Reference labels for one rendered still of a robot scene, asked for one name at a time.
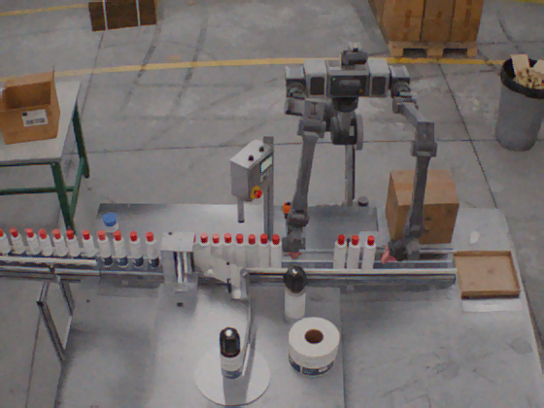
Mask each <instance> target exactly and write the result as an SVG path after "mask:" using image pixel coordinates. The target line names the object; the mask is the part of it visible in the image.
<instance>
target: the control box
mask: <svg viewBox="0 0 544 408"><path fill-rule="evenodd" d="M260 146H263V143H262V142H260V141H258V140H257V139H254V140H253V141H252V142H251V143H250V144H249V145H248V146H247V147H245V148H244V149H243V150H242V151H240V152H238V154H236V155H234V156H233V157H231V158H230V159H229V166H230V186H231V194H232V195H234V196H236V197H238V198H240V199H243V200H245V201H247V202H249V203H250V202H252V201H253V200H254V199H255V195H254V193H255V191H256V190H262V191H264V190H265V189H266V188H268V187H269V186H270V185H271V184H272V183H273V172H272V174H271V175H270V176H269V177H268V178H267V179H266V180H264V181H263V182H262V183H260V176H261V175H263V174H264V172H265V171H266V170H267V169H268V168H269V167H270V166H272V165H273V163H272V164H270V165H269V166H268V167H267V168H266V169H265V170H264V171H262V172H261V174H260V162H261V161H262V160H263V159H264V158H265V157H267V156H268V155H270V154H271V153H272V152H273V149H272V148H270V146H267V148H264V149H265V152H264V153H260V152H259V151H258V149H259V147H260ZM250 154H253V155H254V157H255V160H254V161H249V155H250Z"/></svg>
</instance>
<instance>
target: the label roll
mask: <svg viewBox="0 0 544 408"><path fill-rule="evenodd" d="M339 336H340V335H339V331H338V329H337V327H335V326H334V325H333V324H332V323H331V322H329V321H327V320H325V319H322V318H316V317H311V318H305V319H302V320H300V321H298V322H297V323H295V324H294V325H293V327H292V328H291V330H290V332H289V363H290V365H291V367H292V368H293V369H294V370H295V371H297V372H299V373H300V374H302V375H304V376H308V377H318V376H322V375H324V374H326V373H327V372H329V371H330V370H331V369H332V368H333V366H334V365H335V363H336V359H337V349H338V340H339Z"/></svg>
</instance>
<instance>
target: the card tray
mask: <svg viewBox="0 0 544 408"><path fill-rule="evenodd" d="M513 256H514V255H513V253H512V250H477V251H466V250H458V253H457V254H454V259H455V263H456V264H455V267H456V268H457V270H458V272H457V275H458V280H459V292H460V296H473V295H477V296H497V295H518V294H520V293H521V291H522V289H521V285H520V280H519V276H518V273H517V268H516V264H515V261H514V258H513Z"/></svg>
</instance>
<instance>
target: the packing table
mask: <svg viewBox="0 0 544 408"><path fill-rule="evenodd" d="M54 84H55V88H56V92H57V94H56V95H57V99H58V103H59V110H60V119H59V126H58V135H57V138H56V139H48V140H38V141H28V142H23V143H19V144H11V145H5V143H4V138H3V135H2V132H1V126H0V167H7V166H31V165H50V166H51V170H52V171H51V173H52V176H53V180H54V184H55V187H29V188H8V189H0V196H3V195H21V194H30V193H44V192H57V197H58V201H59V205H60V208H61V212H62V216H63V218H64V221H65V228H66V231H67V230H68V229H72V230H73V231H74V234H75V236H76V237H77V240H78V236H77V232H76V229H75V225H74V223H73V218H74V215H75V210H76V205H77V200H78V195H79V190H80V186H81V182H82V177H83V176H84V178H85V179H88V178H89V177H90V175H89V172H90V170H89V165H88V161H87V156H86V147H85V140H84V136H83V128H82V124H81V119H80V110H79V107H78V102H77V99H78V95H79V92H80V89H81V87H82V81H73V82H61V83H54ZM71 121H72V123H73V127H74V130H75V131H74V135H75V139H76V143H77V148H78V155H79V159H80V161H79V166H78V171H77V175H76V180H75V184H74V185H73V186H72V187H66V186H65V182H64V179H63V175H62V171H61V167H60V161H61V160H62V157H63V153H64V149H65V145H66V141H67V137H68V133H69V129H70V125H71ZM66 191H73V196H72V201H71V206H70V204H69V200H68V196H67V192H66Z"/></svg>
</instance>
